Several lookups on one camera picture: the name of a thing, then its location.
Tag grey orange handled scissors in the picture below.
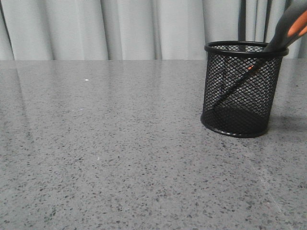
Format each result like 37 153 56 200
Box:
214 0 307 107

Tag black mesh pen bucket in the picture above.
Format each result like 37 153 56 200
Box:
201 41 289 138

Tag black stand pole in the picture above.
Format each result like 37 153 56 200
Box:
238 0 246 41

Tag light grey curtain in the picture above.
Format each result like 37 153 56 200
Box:
0 0 307 61

